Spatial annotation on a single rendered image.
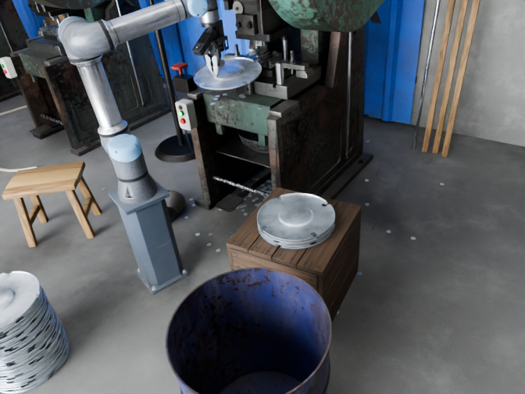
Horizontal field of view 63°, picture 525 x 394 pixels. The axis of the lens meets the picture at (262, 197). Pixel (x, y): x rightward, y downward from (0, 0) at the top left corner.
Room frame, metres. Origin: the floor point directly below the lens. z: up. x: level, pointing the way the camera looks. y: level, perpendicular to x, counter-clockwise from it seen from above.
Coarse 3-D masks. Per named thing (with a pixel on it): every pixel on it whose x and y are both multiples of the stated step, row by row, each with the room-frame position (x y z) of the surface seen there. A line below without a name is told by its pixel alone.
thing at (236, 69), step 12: (228, 60) 1.92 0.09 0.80; (240, 60) 1.90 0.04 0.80; (252, 60) 1.88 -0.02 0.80; (204, 72) 1.83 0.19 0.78; (228, 72) 1.79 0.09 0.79; (240, 72) 1.77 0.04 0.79; (252, 72) 1.77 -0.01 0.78; (204, 84) 1.72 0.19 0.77; (216, 84) 1.70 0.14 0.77; (228, 84) 1.69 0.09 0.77; (240, 84) 1.67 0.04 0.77
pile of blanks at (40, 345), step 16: (48, 304) 1.11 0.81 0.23; (32, 320) 1.00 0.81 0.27; (48, 320) 1.07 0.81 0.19; (0, 336) 0.93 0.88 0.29; (16, 336) 0.96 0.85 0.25; (32, 336) 0.98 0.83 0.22; (48, 336) 1.03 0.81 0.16; (64, 336) 1.10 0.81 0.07; (0, 352) 0.92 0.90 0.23; (16, 352) 0.94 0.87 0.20; (32, 352) 0.96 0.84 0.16; (48, 352) 1.00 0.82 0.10; (64, 352) 1.05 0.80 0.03; (0, 368) 0.92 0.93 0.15; (16, 368) 0.93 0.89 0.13; (32, 368) 0.95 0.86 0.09; (48, 368) 0.98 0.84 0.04; (0, 384) 0.92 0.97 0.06; (16, 384) 0.92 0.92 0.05; (32, 384) 0.93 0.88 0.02
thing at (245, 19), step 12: (240, 0) 1.98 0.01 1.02; (252, 0) 1.94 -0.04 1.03; (240, 12) 1.97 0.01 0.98; (252, 12) 1.94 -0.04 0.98; (264, 12) 1.93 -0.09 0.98; (276, 12) 1.99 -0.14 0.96; (240, 24) 1.94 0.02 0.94; (252, 24) 1.91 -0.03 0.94; (264, 24) 1.92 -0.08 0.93; (276, 24) 1.99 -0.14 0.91
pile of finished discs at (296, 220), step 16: (272, 208) 1.34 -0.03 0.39; (288, 208) 1.32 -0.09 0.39; (304, 208) 1.31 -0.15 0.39; (320, 208) 1.31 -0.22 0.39; (272, 224) 1.24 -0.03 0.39; (288, 224) 1.22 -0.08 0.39; (304, 224) 1.22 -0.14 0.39; (320, 224) 1.21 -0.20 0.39; (272, 240) 1.17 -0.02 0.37; (288, 240) 1.14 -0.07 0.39; (304, 240) 1.13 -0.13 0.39; (320, 240) 1.15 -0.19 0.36
